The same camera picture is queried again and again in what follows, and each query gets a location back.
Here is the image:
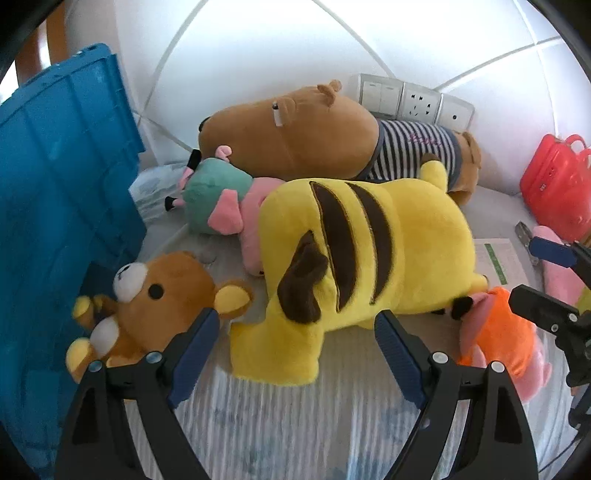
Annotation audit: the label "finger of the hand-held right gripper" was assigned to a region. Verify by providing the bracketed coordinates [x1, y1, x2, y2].
[529, 235, 591, 278]
[508, 284, 591, 365]

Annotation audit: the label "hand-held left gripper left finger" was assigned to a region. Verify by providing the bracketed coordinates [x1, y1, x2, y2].
[54, 307, 220, 480]

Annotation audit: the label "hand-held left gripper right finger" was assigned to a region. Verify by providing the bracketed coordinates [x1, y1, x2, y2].
[374, 309, 540, 480]

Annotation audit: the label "yellow plush brown stripes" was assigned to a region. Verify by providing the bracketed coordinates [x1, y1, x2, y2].
[229, 159, 489, 387]

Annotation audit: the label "blue plastic storage crate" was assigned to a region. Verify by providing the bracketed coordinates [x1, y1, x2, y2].
[0, 43, 148, 480]

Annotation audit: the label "pink and green plush toy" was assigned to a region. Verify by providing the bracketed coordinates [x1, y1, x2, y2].
[531, 225, 591, 308]

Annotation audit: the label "metal nail clipper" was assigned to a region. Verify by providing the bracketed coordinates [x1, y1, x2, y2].
[515, 222, 541, 266]

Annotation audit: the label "white paper leaflet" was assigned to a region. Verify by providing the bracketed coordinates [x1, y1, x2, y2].
[471, 237, 532, 289]

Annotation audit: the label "pink pig plush orange shirt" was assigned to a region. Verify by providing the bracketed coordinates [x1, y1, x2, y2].
[431, 286, 552, 402]

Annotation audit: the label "red toy suitcase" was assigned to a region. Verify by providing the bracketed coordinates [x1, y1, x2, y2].
[519, 134, 591, 241]

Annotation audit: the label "brown bear plush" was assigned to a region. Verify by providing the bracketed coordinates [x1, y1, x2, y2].
[65, 250, 254, 384]

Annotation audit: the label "pink pig plush green hat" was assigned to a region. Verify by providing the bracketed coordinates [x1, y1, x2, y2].
[165, 145, 282, 278]

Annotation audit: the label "brown capybara plush striped shirt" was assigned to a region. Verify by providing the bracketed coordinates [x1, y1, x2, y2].
[198, 79, 483, 206]

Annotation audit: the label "white single-port wall socket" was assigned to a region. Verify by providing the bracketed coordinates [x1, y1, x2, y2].
[436, 95, 476, 130]

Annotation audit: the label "wooden wall trim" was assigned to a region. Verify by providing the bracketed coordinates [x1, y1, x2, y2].
[14, 0, 75, 88]

